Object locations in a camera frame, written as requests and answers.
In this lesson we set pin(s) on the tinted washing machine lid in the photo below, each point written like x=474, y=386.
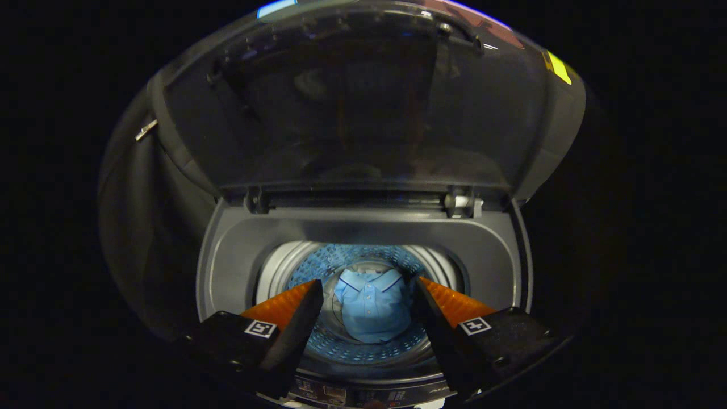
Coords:
x=363, y=113

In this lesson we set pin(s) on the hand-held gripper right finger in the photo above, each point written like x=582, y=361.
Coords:
x=434, y=335

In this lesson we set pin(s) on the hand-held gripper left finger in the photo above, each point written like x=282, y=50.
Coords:
x=301, y=335

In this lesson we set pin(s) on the light blue polo shirt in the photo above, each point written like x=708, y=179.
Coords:
x=372, y=309

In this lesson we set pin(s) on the white cloth clip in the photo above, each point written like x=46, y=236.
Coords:
x=146, y=129

